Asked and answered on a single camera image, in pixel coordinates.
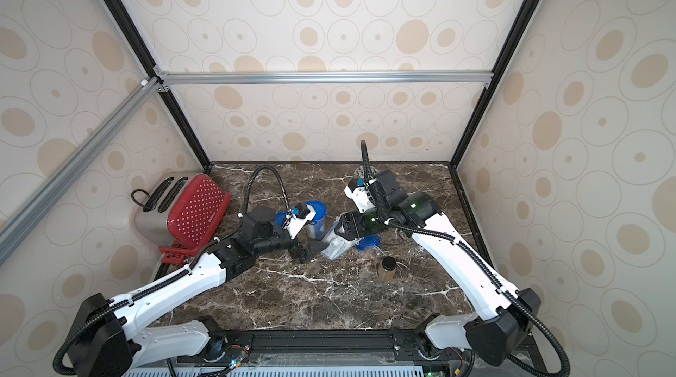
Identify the red polka dot toaster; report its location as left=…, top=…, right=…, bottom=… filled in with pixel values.
left=130, top=172, right=232, bottom=250

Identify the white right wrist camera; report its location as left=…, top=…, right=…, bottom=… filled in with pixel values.
left=344, top=179, right=375, bottom=213

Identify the red plastic rack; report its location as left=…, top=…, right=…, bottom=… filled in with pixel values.
left=159, top=241, right=187, bottom=265

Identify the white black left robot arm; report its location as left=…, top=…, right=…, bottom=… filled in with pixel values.
left=52, top=199, right=326, bottom=376

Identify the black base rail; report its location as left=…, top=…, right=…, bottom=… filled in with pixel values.
left=120, top=328, right=547, bottom=377

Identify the silver aluminium left rail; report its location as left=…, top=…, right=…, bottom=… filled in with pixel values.
left=1, top=77, right=160, bottom=263

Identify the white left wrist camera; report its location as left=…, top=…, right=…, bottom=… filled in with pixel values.
left=283, top=203, right=316, bottom=240

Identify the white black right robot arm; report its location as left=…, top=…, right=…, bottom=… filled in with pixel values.
left=322, top=141, right=571, bottom=376

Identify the silver aluminium crossbar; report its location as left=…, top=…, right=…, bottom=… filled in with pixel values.
left=159, top=70, right=493, bottom=85

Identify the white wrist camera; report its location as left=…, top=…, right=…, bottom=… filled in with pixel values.
left=344, top=179, right=375, bottom=213
left=283, top=203, right=316, bottom=240

